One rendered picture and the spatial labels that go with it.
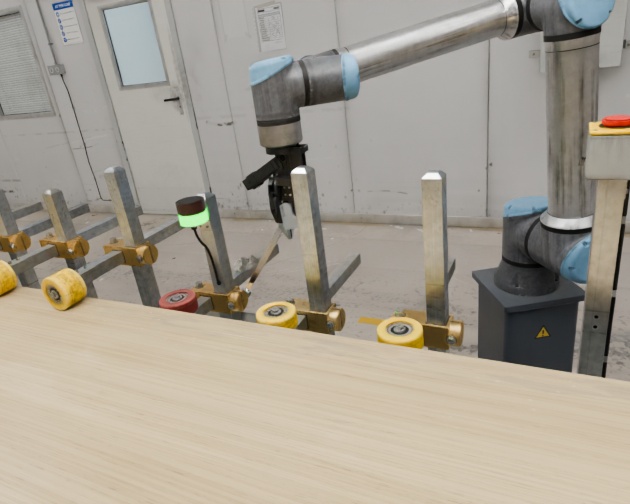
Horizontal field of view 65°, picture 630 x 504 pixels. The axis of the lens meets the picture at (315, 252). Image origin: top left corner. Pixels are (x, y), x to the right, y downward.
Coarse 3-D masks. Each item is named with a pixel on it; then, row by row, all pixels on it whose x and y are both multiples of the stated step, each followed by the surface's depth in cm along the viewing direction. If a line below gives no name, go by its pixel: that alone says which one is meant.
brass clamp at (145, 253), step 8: (120, 240) 127; (104, 248) 125; (112, 248) 124; (120, 248) 123; (128, 248) 121; (136, 248) 120; (144, 248) 121; (152, 248) 122; (128, 256) 122; (136, 256) 121; (144, 256) 120; (152, 256) 123; (128, 264) 124; (136, 264) 122; (144, 264) 123
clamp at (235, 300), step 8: (192, 288) 119; (200, 288) 118; (208, 288) 118; (208, 296) 116; (216, 296) 115; (224, 296) 114; (232, 296) 114; (240, 296) 114; (216, 304) 116; (224, 304) 115; (232, 304) 113; (240, 304) 115; (224, 312) 116; (232, 312) 115
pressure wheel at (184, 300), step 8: (168, 296) 108; (176, 296) 107; (184, 296) 108; (192, 296) 107; (160, 304) 105; (168, 304) 105; (176, 304) 104; (184, 304) 105; (192, 304) 106; (192, 312) 106
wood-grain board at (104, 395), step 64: (0, 320) 109; (64, 320) 105; (128, 320) 102; (192, 320) 98; (0, 384) 86; (64, 384) 84; (128, 384) 81; (192, 384) 79; (256, 384) 77; (320, 384) 75; (384, 384) 74; (448, 384) 72; (512, 384) 70; (576, 384) 68; (0, 448) 71; (64, 448) 69; (128, 448) 68; (192, 448) 66; (256, 448) 65; (320, 448) 64; (384, 448) 62; (448, 448) 61; (512, 448) 60; (576, 448) 59
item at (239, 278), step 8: (264, 248) 140; (256, 256) 135; (272, 256) 140; (256, 264) 132; (232, 272) 127; (240, 272) 127; (248, 272) 129; (240, 280) 126; (200, 296) 117; (200, 304) 113; (208, 304) 115; (200, 312) 113
